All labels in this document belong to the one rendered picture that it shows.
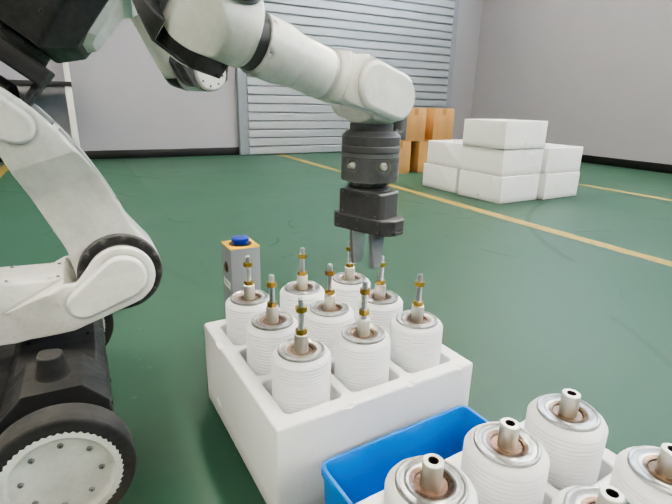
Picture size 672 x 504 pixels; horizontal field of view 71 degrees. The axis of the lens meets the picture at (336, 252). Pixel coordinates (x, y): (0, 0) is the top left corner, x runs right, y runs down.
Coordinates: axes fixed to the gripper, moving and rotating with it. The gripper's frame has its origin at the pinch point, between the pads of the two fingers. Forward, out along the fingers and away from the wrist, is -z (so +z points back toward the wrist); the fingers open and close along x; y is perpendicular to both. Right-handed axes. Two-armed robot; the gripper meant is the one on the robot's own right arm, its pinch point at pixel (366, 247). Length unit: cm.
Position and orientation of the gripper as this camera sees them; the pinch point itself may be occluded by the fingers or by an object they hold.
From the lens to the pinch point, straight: 76.0
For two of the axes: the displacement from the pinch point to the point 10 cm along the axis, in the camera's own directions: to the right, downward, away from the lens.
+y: -6.5, 2.2, -7.3
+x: -7.6, -2.1, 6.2
